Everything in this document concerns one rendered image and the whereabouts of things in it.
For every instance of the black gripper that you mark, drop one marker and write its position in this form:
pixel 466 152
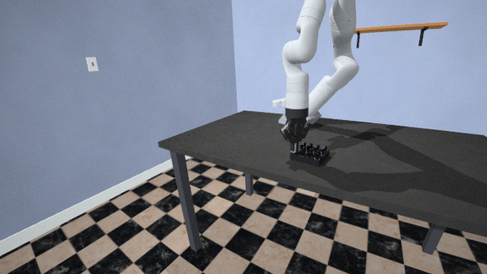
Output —
pixel 297 124

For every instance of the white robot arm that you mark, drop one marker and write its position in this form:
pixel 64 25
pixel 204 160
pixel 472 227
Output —
pixel 342 20

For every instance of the black knob box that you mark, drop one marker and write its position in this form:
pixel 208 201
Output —
pixel 310 155

